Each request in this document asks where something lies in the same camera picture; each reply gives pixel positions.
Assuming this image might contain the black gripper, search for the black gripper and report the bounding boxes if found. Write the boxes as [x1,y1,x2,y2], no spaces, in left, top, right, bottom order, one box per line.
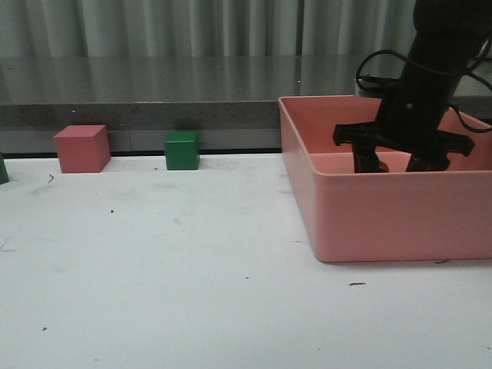
[333,80,475,173]

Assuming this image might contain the yellow push button switch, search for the yellow push button switch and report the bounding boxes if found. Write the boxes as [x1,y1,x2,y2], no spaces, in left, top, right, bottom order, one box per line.
[377,161,389,172]

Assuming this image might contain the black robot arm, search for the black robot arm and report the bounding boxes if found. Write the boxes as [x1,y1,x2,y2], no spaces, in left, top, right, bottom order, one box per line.
[333,1,491,173]

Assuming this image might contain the pink plastic bin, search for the pink plastic bin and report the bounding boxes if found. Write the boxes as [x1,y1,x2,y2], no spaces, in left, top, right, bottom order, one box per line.
[279,96,491,262]

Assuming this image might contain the grey stone counter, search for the grey stone counter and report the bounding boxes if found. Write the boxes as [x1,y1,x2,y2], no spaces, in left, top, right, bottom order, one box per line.
[0,53,492,155]

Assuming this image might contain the green cube block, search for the green cube block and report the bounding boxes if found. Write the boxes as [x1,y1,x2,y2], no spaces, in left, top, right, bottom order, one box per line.
[164,131,200,171]

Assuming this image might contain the pink cube block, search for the pink cube block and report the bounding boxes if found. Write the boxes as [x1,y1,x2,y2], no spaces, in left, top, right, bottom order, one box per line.
[54,125,111,173]

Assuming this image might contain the dark green block at edge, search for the dark green block at edge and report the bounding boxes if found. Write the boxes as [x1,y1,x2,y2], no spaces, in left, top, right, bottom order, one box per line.
[0,153,9,185]

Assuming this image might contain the black cable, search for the black cable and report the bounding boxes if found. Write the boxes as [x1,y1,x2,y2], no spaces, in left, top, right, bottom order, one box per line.
[355,49,492,134]

